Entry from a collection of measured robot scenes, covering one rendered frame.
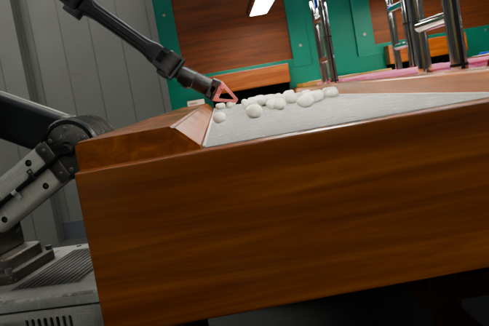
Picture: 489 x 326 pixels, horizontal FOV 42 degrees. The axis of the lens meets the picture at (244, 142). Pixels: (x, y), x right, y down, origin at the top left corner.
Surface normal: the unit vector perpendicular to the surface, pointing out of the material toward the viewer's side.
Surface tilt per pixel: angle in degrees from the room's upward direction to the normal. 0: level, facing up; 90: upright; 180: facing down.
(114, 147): 90
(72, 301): 90
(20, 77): 90
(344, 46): 90
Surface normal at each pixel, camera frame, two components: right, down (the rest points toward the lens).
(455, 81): -0.98, 0.18
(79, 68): -0.16, 0.11
